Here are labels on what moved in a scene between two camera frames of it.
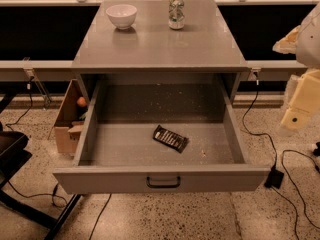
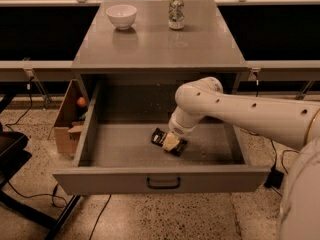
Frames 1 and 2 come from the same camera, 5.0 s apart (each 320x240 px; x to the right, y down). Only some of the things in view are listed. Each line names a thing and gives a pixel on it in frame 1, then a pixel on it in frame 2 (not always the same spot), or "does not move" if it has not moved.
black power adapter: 274,178 does not move
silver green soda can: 176,12 does not move
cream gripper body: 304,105 → 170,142
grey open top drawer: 117,153 does not move
